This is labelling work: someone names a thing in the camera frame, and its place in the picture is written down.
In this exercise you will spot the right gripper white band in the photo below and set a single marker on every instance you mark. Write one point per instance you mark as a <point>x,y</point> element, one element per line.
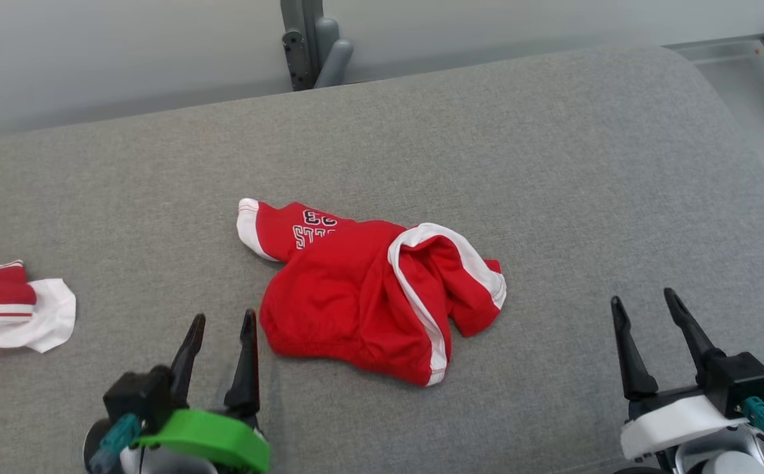
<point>678,421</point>

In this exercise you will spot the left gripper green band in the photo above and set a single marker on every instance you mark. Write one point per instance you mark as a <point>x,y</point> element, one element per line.
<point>217,441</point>

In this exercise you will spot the red basketball jersey white trim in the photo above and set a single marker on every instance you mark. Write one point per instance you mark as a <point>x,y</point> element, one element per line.
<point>342,296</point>

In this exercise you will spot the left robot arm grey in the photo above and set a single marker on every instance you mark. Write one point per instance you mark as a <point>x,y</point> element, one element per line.
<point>171,464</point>

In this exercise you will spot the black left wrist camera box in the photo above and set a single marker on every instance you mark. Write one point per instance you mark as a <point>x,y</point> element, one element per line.
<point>138,395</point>

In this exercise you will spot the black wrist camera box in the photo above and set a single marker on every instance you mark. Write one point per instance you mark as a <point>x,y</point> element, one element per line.
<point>743,378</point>
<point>138,395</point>

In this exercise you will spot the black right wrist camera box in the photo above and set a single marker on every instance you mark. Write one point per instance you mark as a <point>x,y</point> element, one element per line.
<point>743,378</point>

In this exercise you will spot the grey partition post with bracket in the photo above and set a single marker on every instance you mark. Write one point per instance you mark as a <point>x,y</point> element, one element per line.
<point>306,52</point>

